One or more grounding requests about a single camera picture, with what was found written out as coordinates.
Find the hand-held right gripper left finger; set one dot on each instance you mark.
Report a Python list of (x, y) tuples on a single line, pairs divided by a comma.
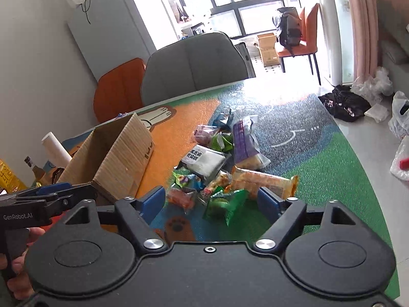
[(153, 200)]

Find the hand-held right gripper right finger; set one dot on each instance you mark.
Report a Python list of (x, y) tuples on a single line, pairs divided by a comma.
[(266, 203)]

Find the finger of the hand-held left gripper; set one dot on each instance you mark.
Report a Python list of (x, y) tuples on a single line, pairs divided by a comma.
[(73, 198), (52, 188)]

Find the long orange snack packet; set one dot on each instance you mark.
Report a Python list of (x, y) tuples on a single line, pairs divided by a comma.
[(265, 180)]

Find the clear red snack packet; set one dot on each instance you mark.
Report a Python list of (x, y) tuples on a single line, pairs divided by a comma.
[(180, 198)]

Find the small green blue snack packet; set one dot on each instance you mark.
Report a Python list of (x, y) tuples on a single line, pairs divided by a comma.
[(185, 179)]

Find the dark green snack packet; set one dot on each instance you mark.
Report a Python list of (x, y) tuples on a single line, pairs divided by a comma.
[(227, 206)]

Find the pale yellow snack packet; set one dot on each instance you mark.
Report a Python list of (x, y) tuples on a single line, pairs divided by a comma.
[(219, 181)]

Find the brown cardboard box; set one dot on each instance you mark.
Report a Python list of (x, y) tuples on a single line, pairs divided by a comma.
[(121, 153)]

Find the white black-label snack packet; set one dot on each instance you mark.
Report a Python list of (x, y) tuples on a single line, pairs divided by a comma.
[(207, 163)]

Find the large purple snack packet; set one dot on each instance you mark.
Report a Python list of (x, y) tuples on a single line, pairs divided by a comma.
[(242, 140)]

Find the light green snack packet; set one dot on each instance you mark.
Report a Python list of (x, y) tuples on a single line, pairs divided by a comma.
[(223, 142)]

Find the pink snack packet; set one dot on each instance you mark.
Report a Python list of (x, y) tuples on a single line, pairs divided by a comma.
[(204, 132)]

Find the person's left hand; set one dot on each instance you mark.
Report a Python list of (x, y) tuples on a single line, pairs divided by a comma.
[(22, 275)]

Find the dark-capped glass bottle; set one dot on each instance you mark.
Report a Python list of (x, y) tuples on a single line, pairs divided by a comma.
[(35, 171)]

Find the white paper roll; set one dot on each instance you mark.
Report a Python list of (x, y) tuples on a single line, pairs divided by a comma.
[(56, 148)]

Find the yellow bottle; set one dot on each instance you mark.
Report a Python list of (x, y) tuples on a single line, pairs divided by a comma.
[(9, 176)]

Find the colourful printed table mat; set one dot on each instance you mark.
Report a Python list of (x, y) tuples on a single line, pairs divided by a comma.
[(303, 153)]

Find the small purple packet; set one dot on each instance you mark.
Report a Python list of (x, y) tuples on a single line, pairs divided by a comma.
[(123, 115)]

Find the orange chair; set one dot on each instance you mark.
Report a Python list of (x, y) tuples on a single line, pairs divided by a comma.
[(312, 28), (118, 89), (303, 17)]

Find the black cloth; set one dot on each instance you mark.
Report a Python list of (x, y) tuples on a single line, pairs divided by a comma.
[(345, 102)]

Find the grey upholstered chair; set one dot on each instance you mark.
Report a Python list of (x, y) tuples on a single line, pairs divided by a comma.
[(191, 67)]

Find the plastic bag with red item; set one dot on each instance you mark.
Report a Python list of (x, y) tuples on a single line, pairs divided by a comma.
[(402, 161)]

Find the grey suitcase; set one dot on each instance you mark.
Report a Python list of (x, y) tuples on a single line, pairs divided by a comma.
[(244, 57)]

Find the small cardboard box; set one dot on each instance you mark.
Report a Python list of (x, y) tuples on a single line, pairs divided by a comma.
[(266, 49)]

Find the white plastic bag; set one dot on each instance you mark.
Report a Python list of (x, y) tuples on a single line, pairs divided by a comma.
[(401, 115)]

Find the clear plastic bag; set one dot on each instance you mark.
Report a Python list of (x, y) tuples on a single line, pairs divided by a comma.
[(374, 83)]

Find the black grey backpack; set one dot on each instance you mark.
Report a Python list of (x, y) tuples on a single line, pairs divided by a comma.
[(287, 28)]

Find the small black appliance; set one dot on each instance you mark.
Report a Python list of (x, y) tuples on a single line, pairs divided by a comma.
[(198, 29)]

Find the white cabinet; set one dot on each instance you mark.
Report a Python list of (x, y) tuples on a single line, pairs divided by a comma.
[(121, 22)]

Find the pink curtain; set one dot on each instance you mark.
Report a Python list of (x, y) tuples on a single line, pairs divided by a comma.
[(361, 22)]

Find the grey green sofa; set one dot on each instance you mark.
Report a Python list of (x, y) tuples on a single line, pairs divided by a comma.
[(393, 38)]

